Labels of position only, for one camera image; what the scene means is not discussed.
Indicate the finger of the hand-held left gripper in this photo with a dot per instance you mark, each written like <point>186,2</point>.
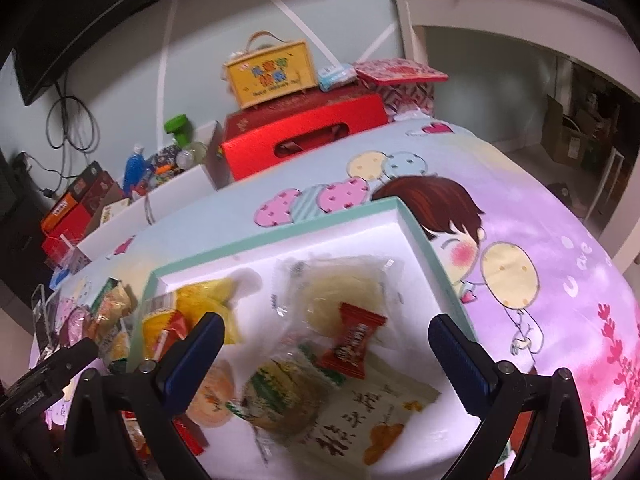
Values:
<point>75,355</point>

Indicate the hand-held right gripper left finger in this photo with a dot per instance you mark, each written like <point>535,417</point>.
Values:
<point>192,360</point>

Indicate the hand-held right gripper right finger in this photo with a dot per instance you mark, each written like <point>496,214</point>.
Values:
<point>460,360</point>

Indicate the orange pastry packet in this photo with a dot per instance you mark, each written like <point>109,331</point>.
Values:
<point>215,400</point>

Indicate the yellow snack packet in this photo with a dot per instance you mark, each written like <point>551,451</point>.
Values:
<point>210,300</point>

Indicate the green snack packet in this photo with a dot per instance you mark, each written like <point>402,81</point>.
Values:
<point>106,292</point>

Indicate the green striped pastry packet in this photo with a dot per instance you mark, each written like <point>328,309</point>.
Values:
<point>285,390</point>

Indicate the white box with teal rim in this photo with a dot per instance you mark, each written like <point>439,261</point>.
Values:
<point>400,270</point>

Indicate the red candy wrapper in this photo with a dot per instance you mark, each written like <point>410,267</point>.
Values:
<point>352,340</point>

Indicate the white packet with orange print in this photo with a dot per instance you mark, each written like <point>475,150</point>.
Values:
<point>370,425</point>

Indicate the clear pastry packet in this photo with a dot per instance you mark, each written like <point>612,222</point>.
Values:
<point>340,290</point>

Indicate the pink snack packet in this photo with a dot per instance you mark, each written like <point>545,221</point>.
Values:
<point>75,325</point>

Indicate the clear acrylic piece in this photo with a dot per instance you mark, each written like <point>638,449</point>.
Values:
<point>42,310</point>

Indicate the clear plastic box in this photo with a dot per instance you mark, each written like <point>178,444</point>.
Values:
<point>70,260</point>

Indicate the small red box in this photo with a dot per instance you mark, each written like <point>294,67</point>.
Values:
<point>55,247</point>

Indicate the orange red box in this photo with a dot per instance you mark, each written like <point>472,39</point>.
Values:
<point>60,212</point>

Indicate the small yellow green box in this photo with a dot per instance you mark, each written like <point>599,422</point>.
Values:
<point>115,210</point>

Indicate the white cardboard box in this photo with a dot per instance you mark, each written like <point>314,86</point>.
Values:
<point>170,195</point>

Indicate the dark brown box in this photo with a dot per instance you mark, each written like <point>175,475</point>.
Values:
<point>95,187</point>

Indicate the blue bottle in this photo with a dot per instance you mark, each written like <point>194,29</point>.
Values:
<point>135,170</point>

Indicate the clear bottle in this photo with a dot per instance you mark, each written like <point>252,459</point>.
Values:
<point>192,154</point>

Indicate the brown cardboard box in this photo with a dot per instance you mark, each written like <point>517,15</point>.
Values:
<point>565,132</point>

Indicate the red gift box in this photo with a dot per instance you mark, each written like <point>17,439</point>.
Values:
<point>300,130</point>

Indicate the red white patterned box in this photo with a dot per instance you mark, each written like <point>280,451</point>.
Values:
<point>412,96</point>

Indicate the flat red patterned box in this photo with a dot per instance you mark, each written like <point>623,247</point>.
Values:
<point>400,71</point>

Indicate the light blue tissue pack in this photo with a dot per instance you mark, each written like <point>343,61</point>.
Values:
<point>337,76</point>

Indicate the black television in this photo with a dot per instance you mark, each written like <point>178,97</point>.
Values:
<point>85,5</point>

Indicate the white desk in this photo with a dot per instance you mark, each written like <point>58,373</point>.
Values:
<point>500,7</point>

